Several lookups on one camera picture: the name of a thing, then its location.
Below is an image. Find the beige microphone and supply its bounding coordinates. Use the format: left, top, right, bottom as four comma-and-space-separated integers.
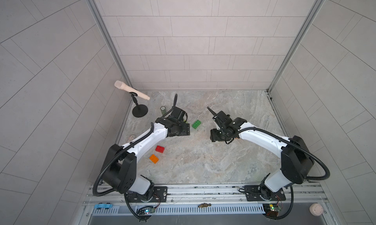
114, 81, 150, 100

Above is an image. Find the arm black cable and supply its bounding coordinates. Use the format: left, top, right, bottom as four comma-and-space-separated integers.
229, 127, 331, 220
92, 93, 178, 197

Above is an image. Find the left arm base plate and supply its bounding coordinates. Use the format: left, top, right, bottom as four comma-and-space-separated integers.
126, 186, 168, 203

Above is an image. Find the green battery cell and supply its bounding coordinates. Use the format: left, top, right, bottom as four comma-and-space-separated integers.
160, 106, 167, 115

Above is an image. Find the metal corner profile right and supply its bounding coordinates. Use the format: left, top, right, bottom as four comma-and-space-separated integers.
266, 0, 325, 94

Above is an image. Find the small red lego brick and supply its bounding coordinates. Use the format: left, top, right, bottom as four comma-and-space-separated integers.
155, 145, 165, 153

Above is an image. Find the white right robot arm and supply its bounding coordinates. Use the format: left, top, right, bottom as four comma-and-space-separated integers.
208, 108, 313, 194

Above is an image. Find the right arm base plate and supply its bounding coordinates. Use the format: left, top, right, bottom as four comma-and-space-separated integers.
239, 185, 286, 201

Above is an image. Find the metal corner profile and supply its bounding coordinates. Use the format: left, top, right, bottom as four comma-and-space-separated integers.
85, 0, 133, 87
266, 0, 325, 94

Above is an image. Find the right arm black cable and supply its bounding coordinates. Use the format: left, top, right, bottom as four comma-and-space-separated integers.
229, 127, 331, 220

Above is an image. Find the orange lego brick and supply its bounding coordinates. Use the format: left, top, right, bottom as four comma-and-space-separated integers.
149, 154, 159, 164

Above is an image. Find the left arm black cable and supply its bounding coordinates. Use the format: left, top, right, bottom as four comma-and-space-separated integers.
92, 93, 178, 197

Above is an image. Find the black microphone stand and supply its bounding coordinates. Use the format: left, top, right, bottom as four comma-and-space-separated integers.
130, 92, 148, 118

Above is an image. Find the pink round knob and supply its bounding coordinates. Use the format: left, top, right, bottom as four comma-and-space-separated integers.
309, 203, 324, 217

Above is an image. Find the glittery silver stick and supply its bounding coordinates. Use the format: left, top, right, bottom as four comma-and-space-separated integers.
127, 134, 136, 142

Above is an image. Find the right circuit board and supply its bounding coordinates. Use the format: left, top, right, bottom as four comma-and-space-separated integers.
262, 203, 283, 218

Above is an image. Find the blue clip on rail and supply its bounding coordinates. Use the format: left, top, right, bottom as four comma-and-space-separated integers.
94, 203, 113, 209

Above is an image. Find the aluminium rail frame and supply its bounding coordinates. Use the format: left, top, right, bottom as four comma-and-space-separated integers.
71, 182, 339, 225

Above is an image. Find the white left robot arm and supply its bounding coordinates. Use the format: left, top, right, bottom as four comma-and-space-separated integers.
93, 107, 190, 197

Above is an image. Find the metal corner profile left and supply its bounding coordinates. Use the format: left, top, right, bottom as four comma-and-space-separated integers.
85, 0, 133, 87

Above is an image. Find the left circuit board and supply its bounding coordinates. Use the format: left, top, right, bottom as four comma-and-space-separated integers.
137, 206, 156, 216

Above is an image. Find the bright green lego brick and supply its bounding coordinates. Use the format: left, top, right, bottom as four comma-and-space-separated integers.
192, 120, 202, 129

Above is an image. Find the brass fitting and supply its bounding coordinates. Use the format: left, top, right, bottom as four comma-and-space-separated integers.
198, 203, 211, 208

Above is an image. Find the circuit board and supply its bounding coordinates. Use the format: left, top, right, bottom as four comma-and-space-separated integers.
137, 206, 156, 216
262, 203, 283, 218

